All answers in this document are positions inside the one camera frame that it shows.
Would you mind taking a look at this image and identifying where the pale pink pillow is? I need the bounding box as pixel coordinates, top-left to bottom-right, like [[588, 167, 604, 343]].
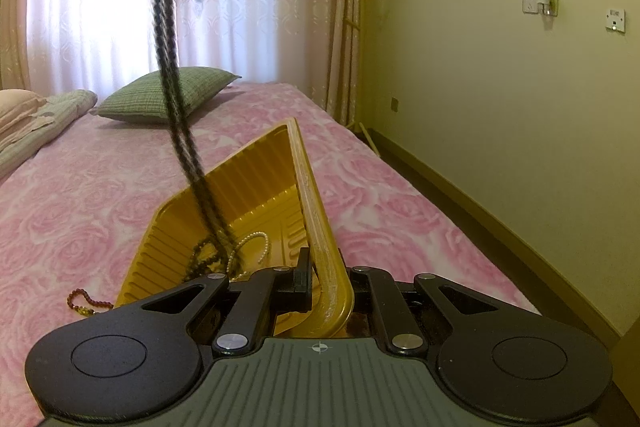
[[0, 89, 46, 132]]

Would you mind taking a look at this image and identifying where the white pearl necklace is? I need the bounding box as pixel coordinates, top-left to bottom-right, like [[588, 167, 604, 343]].
[[225, 231, 271, 280]]

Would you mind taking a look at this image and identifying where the red bead bracelet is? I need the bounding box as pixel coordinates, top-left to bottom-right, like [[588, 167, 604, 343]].
[[67, 288, 116, 317]]

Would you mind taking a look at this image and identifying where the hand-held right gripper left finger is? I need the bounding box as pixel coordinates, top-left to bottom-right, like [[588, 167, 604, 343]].
[[142, 247, 313, 355]]

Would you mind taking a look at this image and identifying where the dark bead bracelet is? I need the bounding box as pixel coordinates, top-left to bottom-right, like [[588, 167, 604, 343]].
[[182, 237, 223, 283]]

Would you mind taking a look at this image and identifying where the folded pale green quilt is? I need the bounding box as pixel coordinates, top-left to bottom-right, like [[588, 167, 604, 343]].
[[0, 90, 98, 180]]

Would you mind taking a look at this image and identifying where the yellow plastic tray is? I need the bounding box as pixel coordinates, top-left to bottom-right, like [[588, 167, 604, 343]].
[[116, 117, 357, 340]]

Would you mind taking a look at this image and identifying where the green checked pillow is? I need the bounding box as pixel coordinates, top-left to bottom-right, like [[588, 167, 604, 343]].
[[90, 67, 242, 125]]

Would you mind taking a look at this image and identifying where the long dark beaded necklace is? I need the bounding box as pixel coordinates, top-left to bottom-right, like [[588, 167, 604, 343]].
[[150, 0, 241, 258]]

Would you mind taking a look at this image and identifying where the pink rose blanket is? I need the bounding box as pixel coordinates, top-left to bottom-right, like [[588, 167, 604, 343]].
[[0, 82, 538, 388]]

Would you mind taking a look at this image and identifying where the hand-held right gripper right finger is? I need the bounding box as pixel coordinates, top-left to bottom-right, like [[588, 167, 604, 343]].
[[350, 264, 501, 353]]

